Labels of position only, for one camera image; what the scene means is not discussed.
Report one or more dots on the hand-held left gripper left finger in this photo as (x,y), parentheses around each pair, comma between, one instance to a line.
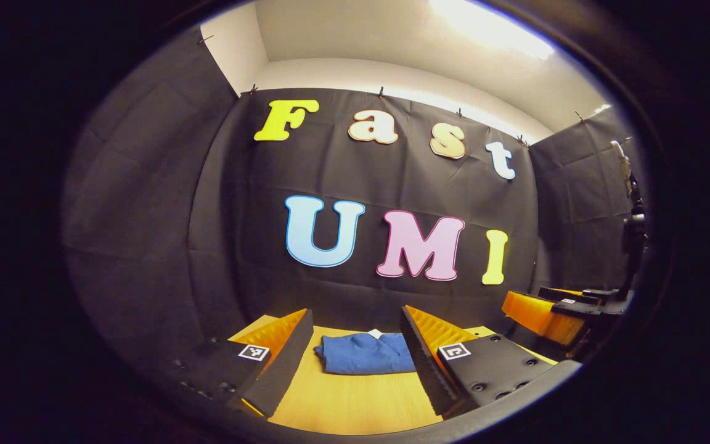
(287,364)

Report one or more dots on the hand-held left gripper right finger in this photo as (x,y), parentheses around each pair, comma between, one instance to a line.
(423,364)

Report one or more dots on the ceiling light panel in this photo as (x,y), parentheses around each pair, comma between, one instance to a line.
(490,28)

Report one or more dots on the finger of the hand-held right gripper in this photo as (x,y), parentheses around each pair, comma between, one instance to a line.
(540,317)
(567,293)

